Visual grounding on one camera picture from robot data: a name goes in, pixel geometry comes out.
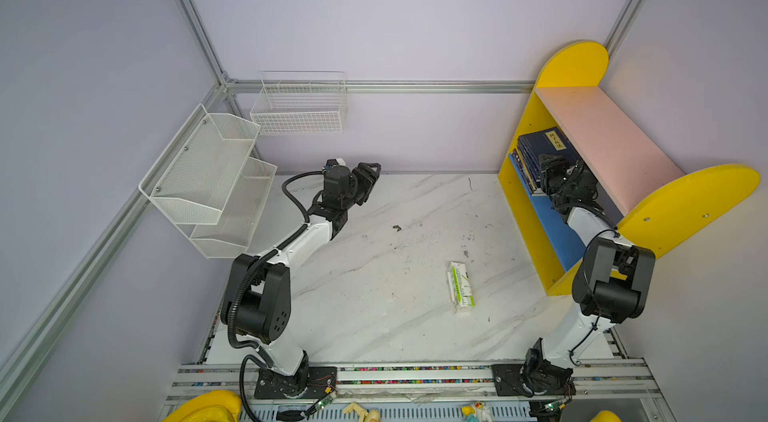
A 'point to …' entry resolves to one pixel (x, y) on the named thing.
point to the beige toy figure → (362, 414)
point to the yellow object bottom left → (213, 406)
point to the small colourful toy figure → (477, 412)
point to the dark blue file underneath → (533, 146)
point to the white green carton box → (460, 285)
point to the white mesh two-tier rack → (207, 180)
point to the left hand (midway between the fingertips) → (379, 171)
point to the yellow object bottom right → (606, 416)
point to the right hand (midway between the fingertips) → (540, 156)
